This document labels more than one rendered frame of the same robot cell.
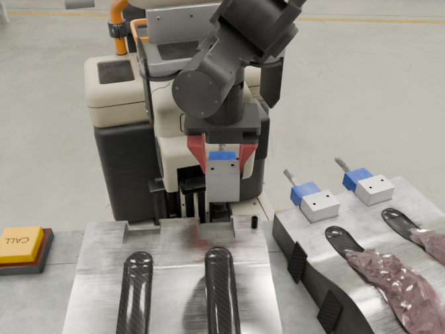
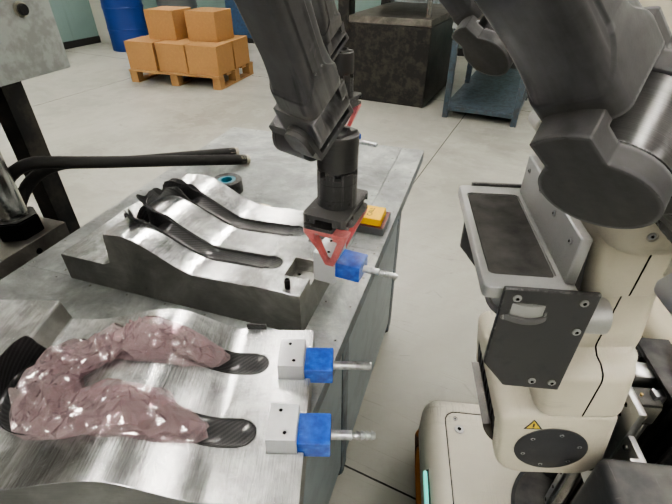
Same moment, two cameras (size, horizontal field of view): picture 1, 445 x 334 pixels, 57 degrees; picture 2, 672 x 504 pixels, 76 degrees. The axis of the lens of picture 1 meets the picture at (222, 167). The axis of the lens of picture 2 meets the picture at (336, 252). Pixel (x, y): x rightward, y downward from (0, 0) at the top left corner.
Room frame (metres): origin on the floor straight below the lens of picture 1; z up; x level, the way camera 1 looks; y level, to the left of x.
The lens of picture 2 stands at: (0.70, -0.52, 1.35)
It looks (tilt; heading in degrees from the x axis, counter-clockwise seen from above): 36 degrees down; 112
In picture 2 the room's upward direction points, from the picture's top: straight up
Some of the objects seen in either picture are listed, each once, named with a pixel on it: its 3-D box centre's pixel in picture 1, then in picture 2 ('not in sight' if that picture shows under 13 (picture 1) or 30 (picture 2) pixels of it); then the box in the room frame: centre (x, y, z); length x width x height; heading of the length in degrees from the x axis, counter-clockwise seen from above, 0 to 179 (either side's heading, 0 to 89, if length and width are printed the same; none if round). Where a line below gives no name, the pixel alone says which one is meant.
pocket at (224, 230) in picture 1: (216, 235); (302, 276); (0.41, 0.01, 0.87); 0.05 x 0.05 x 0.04; 4
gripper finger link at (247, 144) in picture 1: (231, 146); (333, 235); (0.48, -0.01, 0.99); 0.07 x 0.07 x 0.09; 0
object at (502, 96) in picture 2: not in sight; (503, 50); (0.45, 4.57, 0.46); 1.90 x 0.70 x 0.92; 87
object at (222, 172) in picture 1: (222, 162); (357, 267); (0.52, 0.00, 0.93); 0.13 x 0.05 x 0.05; 0
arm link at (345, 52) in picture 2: not in sight; (340, 61); (0.28, 0.52, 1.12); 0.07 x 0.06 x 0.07; 156
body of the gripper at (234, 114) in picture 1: (222, 103); (337, 190); (0.48, 0.00, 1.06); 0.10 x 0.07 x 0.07; 90
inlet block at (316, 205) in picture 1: (304, 193); (326, 365); (0.52, -0.14, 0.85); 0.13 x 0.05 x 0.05; 21
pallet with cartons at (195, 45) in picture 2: not in sight; (188, 44); (-3.05, 3.98, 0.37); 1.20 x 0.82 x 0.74; 5
